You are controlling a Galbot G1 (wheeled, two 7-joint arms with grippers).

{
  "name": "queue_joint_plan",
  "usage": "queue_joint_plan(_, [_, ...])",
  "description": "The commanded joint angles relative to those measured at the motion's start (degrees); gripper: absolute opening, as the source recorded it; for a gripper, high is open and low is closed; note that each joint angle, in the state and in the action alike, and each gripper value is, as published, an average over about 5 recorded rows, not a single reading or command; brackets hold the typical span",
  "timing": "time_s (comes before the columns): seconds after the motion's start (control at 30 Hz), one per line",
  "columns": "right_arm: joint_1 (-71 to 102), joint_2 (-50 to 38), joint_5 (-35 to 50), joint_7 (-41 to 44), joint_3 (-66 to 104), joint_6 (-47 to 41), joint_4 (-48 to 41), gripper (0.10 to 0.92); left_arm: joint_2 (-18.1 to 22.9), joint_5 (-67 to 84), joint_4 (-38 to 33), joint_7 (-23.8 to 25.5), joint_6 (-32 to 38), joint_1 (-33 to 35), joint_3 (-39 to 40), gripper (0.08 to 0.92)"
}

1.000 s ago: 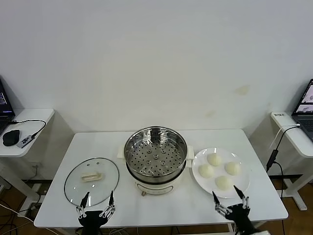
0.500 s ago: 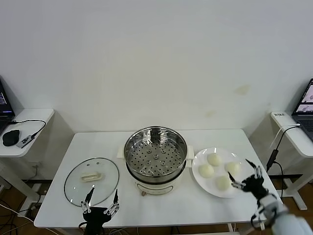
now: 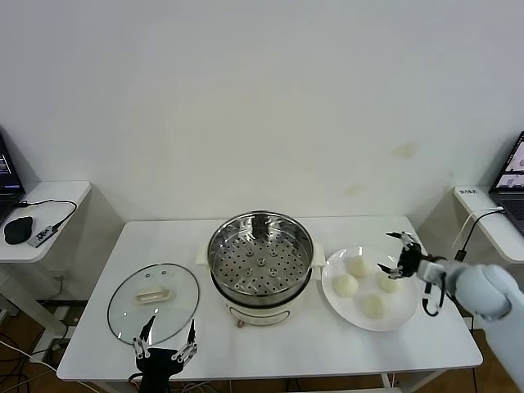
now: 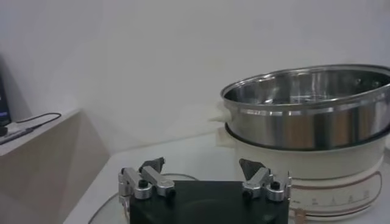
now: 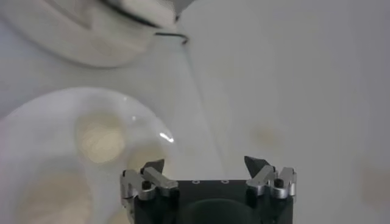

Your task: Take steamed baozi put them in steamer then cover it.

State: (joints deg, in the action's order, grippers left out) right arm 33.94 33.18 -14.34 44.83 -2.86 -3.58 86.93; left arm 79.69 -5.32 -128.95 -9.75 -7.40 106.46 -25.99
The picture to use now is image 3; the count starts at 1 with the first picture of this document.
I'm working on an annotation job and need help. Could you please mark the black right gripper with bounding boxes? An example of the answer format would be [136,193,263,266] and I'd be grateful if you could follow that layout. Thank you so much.
[376,230,426,282]

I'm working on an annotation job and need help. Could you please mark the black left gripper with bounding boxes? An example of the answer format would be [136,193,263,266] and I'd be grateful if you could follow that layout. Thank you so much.
[131,314,201,393]

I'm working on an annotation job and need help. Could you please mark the white steamed baozi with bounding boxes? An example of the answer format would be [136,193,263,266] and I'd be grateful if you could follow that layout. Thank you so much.
[359,293,388,319]
[346,255,373,278]
[332,273,360,296]
[375,269,404,294]

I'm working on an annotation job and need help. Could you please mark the glass lid with cream handle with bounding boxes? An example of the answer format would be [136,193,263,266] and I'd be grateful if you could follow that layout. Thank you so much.
[106,263,201,346]

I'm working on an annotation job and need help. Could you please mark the perforated steel steamer basket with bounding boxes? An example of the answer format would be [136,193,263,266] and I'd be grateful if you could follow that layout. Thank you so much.
[206,210,315,298]

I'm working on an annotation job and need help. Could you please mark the white round plate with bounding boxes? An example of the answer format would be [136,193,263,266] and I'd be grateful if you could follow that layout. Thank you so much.
[320,245,421,332]

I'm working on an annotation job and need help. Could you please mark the white side table with label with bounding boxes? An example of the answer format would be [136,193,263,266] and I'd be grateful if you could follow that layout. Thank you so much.
[452,184,524,263]

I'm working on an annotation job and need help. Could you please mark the cream electric cooking pot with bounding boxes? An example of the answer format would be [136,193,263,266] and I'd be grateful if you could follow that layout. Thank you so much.
[196,241,327,329]

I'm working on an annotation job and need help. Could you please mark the grey laptop with bright screen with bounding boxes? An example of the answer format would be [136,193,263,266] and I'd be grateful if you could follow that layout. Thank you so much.
[489,130,524,237]

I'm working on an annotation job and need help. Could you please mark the grey usb hub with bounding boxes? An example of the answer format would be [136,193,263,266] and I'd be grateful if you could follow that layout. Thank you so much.
[27,224,57,249]

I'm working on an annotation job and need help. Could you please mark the white side table with mouse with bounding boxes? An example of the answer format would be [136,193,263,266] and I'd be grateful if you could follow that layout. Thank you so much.
[0,180,92,361]

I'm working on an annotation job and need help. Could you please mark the black computer mouse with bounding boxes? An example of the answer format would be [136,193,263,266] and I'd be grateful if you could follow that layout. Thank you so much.
[3,215,34,246]

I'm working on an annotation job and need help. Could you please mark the black laptop with dark screen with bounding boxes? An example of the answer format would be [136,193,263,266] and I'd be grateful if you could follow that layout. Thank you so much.
[0,125,26,226]

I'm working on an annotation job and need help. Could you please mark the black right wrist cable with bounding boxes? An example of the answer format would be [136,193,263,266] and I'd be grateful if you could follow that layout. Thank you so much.
[422,281,446,317]

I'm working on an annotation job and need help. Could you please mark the white cable bundle under table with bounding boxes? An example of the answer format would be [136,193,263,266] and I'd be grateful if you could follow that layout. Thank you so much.
[171,380,216,393]

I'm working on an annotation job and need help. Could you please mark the black cable with adapter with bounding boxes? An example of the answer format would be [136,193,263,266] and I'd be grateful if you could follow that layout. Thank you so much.
[454,209,504,263]

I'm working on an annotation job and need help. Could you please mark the white laptop cable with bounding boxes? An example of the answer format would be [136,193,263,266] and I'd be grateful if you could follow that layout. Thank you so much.
[451,206,505,250]

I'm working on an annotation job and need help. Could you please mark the white floor cable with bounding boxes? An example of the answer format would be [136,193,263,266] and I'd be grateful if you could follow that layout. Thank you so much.
[0,340,58,369]

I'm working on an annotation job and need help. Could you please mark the black floor cables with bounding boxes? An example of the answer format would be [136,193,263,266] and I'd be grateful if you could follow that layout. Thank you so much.
[0,354,29,393]

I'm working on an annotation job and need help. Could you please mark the black usb hub cable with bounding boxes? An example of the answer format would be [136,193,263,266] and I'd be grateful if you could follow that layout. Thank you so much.
[15,198,78,231]

